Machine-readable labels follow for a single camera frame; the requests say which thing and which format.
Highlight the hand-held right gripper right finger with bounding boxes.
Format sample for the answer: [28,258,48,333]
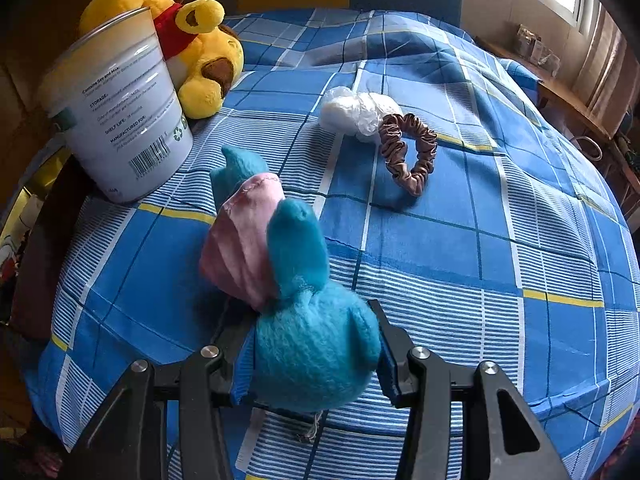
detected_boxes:
[367,300,573,480]

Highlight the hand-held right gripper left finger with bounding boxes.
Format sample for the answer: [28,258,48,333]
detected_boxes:
[65,310,261,480]

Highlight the blue and pink plush toy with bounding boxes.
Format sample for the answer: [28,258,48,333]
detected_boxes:
[199,145,383,413]

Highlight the blue plaid blanket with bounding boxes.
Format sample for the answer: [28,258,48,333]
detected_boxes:
[25,7,640,480]

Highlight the brown satin scrunchie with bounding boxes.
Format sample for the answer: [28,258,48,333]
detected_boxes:
[377,112,439,197]

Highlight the white crinkled plastic bag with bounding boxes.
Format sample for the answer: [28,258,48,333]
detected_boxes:
[319,86,405,145]

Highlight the white plastic bucket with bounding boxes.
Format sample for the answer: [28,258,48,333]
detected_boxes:
[37,6,195,204]

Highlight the yellow bear plush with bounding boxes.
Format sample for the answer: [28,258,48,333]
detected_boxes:
[79,0,245,120]

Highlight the wooden desk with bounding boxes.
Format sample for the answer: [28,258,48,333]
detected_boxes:
[475,35,640,196]

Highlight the clear plastic boxes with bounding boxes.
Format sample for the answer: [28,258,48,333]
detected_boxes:
[517,25,561,78]

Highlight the beige curtain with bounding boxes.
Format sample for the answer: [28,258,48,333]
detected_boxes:
[575,5,632,121]

